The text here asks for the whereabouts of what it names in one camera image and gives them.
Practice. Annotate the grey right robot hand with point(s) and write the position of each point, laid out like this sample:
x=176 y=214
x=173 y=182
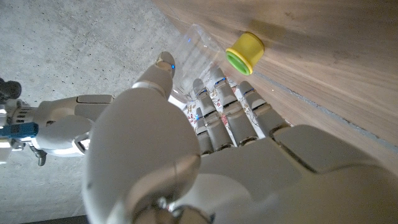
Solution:
x=62 y=130

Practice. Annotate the small green yellow cup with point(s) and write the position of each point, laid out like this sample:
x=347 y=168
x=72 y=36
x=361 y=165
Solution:
x=245 y=51

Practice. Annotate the grey perforated metal panel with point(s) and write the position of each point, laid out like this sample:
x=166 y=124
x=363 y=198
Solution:
x=56 y=220

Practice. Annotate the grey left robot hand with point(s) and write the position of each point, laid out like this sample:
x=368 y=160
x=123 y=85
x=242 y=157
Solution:
x=264 y=180

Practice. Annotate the clear medicine bottle white cap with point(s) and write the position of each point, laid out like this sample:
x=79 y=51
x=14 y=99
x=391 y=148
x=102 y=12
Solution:
x=196 y=56

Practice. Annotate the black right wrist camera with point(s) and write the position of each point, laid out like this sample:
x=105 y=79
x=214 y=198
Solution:
x=9 y=89

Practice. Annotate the floral print backdrop cloth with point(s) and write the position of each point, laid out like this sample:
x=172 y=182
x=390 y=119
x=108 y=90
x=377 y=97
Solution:
x=189 y=110

